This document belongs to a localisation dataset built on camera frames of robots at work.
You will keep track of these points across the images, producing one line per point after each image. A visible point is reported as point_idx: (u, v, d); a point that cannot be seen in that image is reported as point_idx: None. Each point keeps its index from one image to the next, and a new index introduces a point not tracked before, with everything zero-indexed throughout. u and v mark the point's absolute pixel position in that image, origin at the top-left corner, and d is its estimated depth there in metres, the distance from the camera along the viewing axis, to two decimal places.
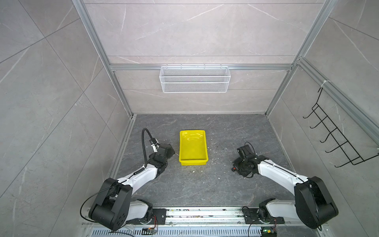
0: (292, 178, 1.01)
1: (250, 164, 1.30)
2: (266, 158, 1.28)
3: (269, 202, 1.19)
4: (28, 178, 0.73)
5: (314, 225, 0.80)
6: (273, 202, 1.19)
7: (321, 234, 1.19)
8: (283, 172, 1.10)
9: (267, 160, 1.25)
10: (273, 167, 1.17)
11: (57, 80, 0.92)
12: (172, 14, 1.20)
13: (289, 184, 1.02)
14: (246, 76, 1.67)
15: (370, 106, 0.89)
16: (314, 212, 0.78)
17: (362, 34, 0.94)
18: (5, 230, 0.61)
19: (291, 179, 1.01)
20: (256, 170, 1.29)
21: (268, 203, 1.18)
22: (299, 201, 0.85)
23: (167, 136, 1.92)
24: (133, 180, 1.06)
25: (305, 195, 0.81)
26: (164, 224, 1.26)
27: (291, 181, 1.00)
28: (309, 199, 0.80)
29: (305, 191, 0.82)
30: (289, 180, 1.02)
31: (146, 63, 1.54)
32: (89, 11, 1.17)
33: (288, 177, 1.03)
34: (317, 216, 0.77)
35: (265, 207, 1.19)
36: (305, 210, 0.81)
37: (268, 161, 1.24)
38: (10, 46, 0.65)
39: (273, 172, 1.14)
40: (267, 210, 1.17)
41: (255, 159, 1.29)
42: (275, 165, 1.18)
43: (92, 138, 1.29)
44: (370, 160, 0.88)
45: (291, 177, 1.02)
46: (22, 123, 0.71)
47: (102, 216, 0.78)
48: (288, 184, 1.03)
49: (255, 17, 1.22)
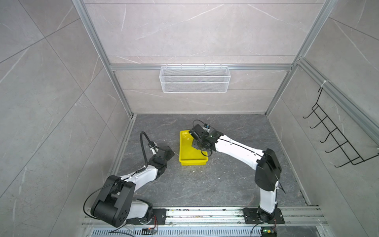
0: (250, 155, 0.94)
1: (207, 142, 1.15)
2: (222, 135, 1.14)
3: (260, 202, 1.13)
4: (28, 178, 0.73)
5: (269, 189, 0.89)
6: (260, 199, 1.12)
7: (321, 233, 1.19)
8: (242, 149, 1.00)
9: (222, 136, 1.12)
10: (231, 145, 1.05)
11: (57, 80, 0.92)
12: (172, 13, 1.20)
13: (248, 162, 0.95)
14: (246, 76, 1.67)
15: (370, 106, 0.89)
16: (272, 182, 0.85)
17: (361, 34, 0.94)
18: (5, 230, 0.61)
19: (250, 157, 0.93)
20: (214, 147, 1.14)
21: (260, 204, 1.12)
22: (258, 174, 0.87)
23: (167, 136, 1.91)
24: (135, 177, 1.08)
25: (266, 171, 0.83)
26: (164, 224, 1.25)
27: (250, 159, 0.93)
28: (268, 172, 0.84)
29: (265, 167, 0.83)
30: (248, 158, 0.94)
31: (146, 63, 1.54)
32: (89, 11, 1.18)
33: (247, 154, 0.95)
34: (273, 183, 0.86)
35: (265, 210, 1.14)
36: (264, 181, 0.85)
37: (224, 137, 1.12)
38: (10, 47, 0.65)
39: (232, 150, 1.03)
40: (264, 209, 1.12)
41: (208, 137, 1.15)
42: (233, 141, 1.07)
43: (92, 138, 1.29)
44: (370, 159, 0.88)
45: (250, 153, 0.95)
46: (22, 123, 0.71)
47: (104, 212, 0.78)
48: (248, 162, 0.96)
49: (255, 17, 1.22)
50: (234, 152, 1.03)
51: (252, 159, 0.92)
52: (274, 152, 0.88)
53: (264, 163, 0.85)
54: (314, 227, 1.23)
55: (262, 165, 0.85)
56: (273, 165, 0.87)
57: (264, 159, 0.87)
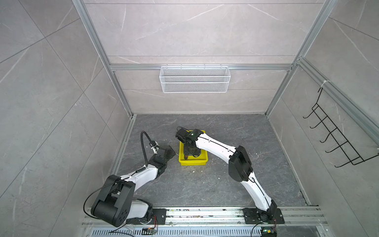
0: (224, 151, 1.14)
1: (188, 140, 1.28)
2: (202, 133, 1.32)
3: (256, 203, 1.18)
4: (28, 177, 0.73)
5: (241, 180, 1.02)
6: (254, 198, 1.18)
7: (321, 233, 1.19)
8: (217, 146, 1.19)
9: (202, 135, 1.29)
10: (209, 142, 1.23)
11: (57, 80, 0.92)
12: (172, 13, 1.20)
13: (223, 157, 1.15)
14: (246, 76, 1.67)
15: (370, 106, 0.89)
16: (241, 173, 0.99)
17: (361, 34, 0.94)
18: (5, 230, 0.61)
19: (225, 153, 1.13)
20: (195, 144, 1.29)
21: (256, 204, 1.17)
22: (230, 168, 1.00)
23: (166, 136, 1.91)
24: (135, 177, 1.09)
25: (236, 164, 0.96)
26: (164, 224, 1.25)
27: (224, 154, 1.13)
28: (238, 165, 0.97)
29: (235, 160, 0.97)
30: (223, 153, 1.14)
31: (146, 63, 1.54)
32: (89, 11, 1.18)
33: (222, 151, 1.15)
34: (243, 175, 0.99)
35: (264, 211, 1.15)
36: (236, 173, 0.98)
37: (204, 135, 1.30)
38: (10, 47, 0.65)
39: (210, 146, 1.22)
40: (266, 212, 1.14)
41: (189, 135, 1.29)
42: (211, 139, 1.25)
43: (93, 138, 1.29)
44: (370, 159, 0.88)
45: (225, 150, 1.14)
46: (22, 123, 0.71)
47: (104, 212, 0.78)
48: (222, 156, 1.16)
49: (255, 17, 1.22)
50: (211, 148, 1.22)
51: (226, 155, 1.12)
52: (244, 149, 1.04)
53: (234, 158, 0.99)
54: (314, 227, 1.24)
55: (233, 159, 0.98)
56: (243, 159, 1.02)
57: (235, 154, 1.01)
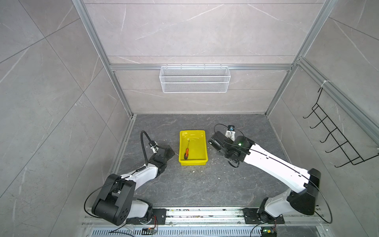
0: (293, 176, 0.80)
1: (233, 151, 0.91)
2: (253, 144, 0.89)
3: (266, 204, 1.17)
4: (28, 177, 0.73)
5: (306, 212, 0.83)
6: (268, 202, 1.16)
7: (321, 234, 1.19)
8: (283, 167, 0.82)
9: (254, 146, 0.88)
10: (269, 161, 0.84)
11: (57, 80, 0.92)
12: (172, 13, 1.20)
13: (289, 182, 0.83)
14: (246, 76, 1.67)
15: (370, 106, 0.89)
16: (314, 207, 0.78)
17: (361, 34, 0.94)
18: (5, 230, 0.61)
19: (295, 179, 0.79)
20: (242, 158, 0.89)
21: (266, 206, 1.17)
22: (301, 198, 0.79)
23: (166, 136, 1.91)
24: (135, 176, 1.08)
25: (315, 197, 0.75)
26: (164, 224, 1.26)
27: (295, 182, 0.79)
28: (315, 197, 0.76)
29: (315, 192, 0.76)
30: (292, 179, 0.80)
31: (146, 63, 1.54)
32: (89, 12, 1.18)
33: (290, 175, 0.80)
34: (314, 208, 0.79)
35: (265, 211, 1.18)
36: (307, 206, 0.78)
37: (256, 147, 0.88)
38: (10, 47, 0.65)
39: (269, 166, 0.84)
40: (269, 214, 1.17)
41: (235, 145, 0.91)
42: (269, 155, 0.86)
43: (93, 138, 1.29)
44: (370, 159, 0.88)
45: (295, 174, 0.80)
46: (22, 123, 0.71)
47: (105, 210, 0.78)
48: (290, 182, 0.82)
49: (255, 17, 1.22)
50: (270, 168, 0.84)
51: (298, 182, 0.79)
52: (320, 174, 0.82)
53: (309, 185, 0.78)
54: (314, 227, 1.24)
55: (312, 190, 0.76)
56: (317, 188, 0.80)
57: (311, 182, 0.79)
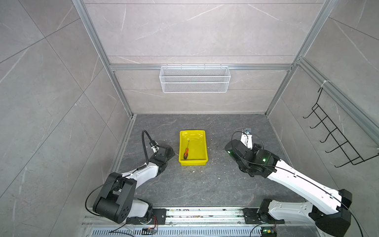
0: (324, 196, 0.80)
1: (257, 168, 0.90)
2: (279, 161, 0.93)
3: (270, 207, 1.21)
4: (28, 177, 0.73)
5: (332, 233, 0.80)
6: (275, 206, 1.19)
7: (321, 233, 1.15)
8: (312, 186, 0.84)
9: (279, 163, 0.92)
10: (296, 179, 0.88)
11: (57, 80, 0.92)
12: (172, 13, 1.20)
13: (320, 204, 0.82)
14: (246, 76, 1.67)
15: (370, 106, 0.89)
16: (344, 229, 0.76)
17: (361, 34, 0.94)
18: (5, 230, 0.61)
19: (327, 201, 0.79)
20: (267, 175, 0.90)
21: (271, 209, 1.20)
22: (334, 222, 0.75)
23: (166, 136, 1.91)
24: (136, 175, 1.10)
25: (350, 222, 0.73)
26: (164, 224, 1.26)
27: (327, 203, 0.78)
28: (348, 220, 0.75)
29: (348, 215, 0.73)
30: (323, 201, 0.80)
31: (146, 63, 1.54)
32: (89, 11, 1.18)
33: (322, 196, 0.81)
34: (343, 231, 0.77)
35: (268, 213, 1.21)
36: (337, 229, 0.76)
37: (282, 165, 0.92)
38: (10, 47, 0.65)
39: (297, 185, 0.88)
40: (271, 216, 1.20)
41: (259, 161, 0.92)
42: (297, 174, 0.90)
43: (93, 138, 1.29)
44: (370, 159, 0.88)
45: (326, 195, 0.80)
46: (22, 123, 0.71)
47: (106, 208, 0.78)
48: (322, 204, 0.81)
49: (255, 17, 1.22)
50: (300, 187, 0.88)
51: (330, 204, 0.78)
52: (352, 196, 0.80)
53: (342, 208, 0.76)
54: (314, 227, 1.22)
55: (344, 213, 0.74)
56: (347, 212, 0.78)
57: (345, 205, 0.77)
